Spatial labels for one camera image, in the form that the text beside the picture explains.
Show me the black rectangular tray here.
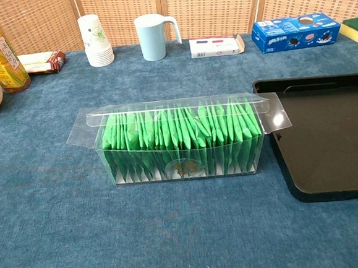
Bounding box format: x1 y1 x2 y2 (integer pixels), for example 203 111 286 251
251 71 358 207

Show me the brown-white biscuit pack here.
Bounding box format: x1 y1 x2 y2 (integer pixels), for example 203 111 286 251
16 49 68 77

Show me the transparent plastic tea box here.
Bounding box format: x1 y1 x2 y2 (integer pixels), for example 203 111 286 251
64 89 297 191

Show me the light blue handled mug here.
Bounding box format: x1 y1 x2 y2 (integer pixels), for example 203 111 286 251
133 11 184 63

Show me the yellow-green sponge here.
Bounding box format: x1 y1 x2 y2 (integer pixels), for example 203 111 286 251
338 14 358 50

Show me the white box red-blue print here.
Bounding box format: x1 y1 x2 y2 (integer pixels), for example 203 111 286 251
188 33 247 60

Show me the blue cookie box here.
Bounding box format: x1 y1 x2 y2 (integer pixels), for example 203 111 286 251
249 10 343 56

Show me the blue tablecloth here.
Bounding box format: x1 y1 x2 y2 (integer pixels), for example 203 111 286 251
0 25 358 268

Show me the stack of white paper cups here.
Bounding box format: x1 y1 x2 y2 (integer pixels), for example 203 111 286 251
76 12 116 69

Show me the green tea bag sachet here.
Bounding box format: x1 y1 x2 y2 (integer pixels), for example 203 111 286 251
241 102 265 171

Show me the woven rattan folding screen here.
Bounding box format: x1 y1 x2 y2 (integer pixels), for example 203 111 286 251
0 0 358 59

